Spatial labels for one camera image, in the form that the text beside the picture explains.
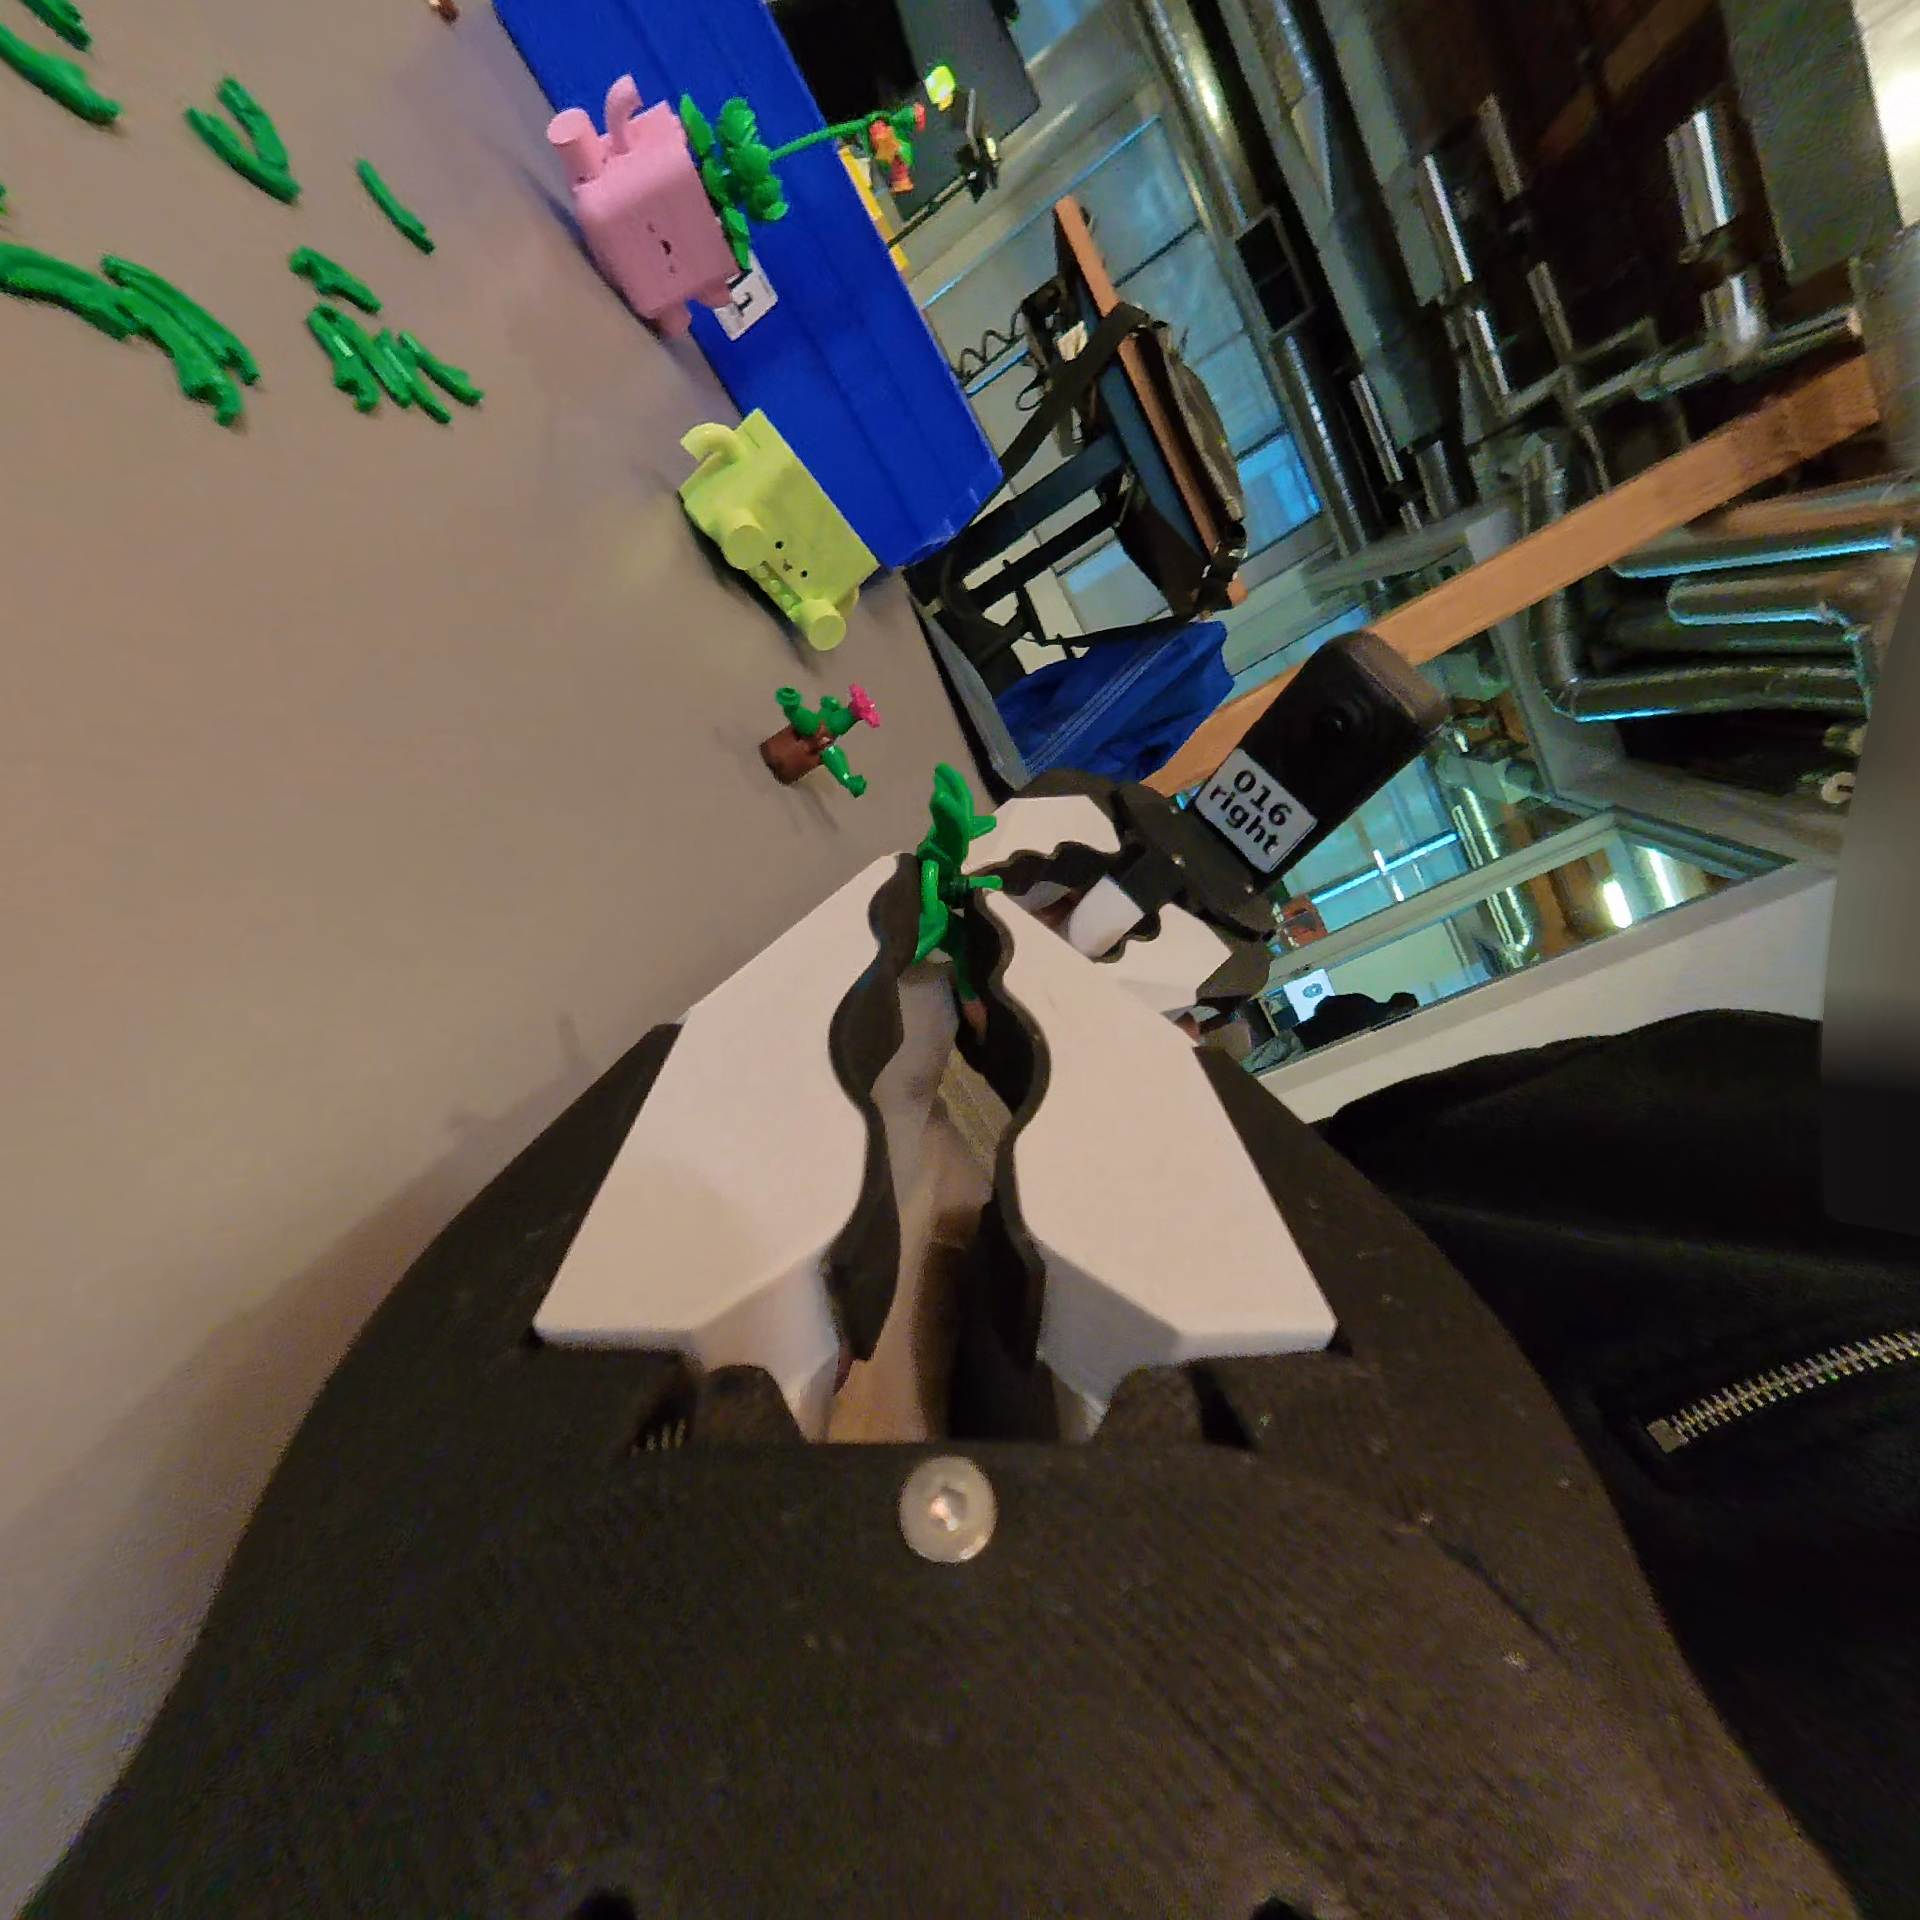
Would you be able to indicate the pink toy flower pot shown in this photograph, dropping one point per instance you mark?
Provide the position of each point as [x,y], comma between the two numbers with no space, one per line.
[646,224]

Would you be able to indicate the black monitor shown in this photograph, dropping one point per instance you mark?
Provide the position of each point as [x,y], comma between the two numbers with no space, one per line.
[974,59]

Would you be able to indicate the lime green toy flower pot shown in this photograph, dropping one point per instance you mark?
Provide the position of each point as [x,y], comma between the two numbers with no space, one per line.
[774,518]

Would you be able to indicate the wooden beam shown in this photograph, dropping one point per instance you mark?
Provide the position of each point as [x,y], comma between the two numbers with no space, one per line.
[1651,511]

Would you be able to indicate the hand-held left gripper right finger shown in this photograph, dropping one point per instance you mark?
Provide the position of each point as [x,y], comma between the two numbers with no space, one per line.
[1171,1201]

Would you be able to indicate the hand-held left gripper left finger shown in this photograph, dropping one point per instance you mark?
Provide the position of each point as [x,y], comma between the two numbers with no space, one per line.
[692,1185]

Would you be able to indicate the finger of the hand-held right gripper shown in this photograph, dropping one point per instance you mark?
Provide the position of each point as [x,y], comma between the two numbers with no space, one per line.
[1171,968]
[1051,826]

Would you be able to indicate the metal ceiling ducts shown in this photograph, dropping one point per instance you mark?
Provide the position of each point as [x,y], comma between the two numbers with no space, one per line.
[1694,628]

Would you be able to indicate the blue plastic bin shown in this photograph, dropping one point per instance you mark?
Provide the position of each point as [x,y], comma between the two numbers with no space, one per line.
[886,388]

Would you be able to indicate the group of green leaf pieces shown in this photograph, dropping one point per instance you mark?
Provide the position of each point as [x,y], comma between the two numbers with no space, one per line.
[61,278]

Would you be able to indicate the small potted toy flower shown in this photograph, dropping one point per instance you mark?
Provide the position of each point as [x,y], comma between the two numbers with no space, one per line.
[787,752]

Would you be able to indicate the blue bag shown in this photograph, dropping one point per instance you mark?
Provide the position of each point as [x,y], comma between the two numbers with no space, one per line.
[1126,704]

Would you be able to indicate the black-legged desk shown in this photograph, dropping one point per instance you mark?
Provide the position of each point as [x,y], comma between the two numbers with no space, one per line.
[1156,434]

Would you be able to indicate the green spiky plant stem piece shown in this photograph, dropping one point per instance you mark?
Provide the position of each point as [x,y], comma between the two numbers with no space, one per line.
[939,886]

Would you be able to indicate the person's black jacket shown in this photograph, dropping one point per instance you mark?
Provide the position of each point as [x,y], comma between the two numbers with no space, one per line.
[1651,1276]

